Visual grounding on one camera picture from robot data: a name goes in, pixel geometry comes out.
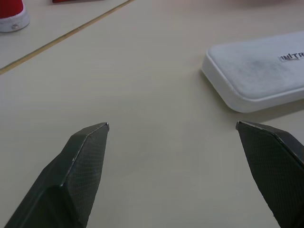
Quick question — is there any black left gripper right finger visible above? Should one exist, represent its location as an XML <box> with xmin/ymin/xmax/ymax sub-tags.
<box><xmin>235</xmin><ymin>120</ymin><xmax>304</xmax><ymax>228</ymax></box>

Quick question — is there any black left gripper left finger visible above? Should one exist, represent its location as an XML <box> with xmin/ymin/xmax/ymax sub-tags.
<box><xmin>4</xmin><ymin>122</ymin><xmax>110</xmax><ymax>228</ymax></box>

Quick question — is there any white rectangular box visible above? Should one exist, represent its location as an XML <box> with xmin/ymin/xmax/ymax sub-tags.
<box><xmin>201</xmin><ymin>30</ymin><xmax>304</xmax><ymax>114</ymax></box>

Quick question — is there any red and white fabric object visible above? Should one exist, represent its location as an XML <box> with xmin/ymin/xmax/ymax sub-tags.
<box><xmin>0</xmin><ymin>0</ymin><xmax>31</xmax><ymax>33</ymax></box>

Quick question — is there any dark red flat object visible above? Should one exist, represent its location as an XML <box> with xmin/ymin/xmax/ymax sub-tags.
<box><xmin>52</xmin><ymin>0</ymin><xmax>95</xmax><ymax>4</ymax></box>

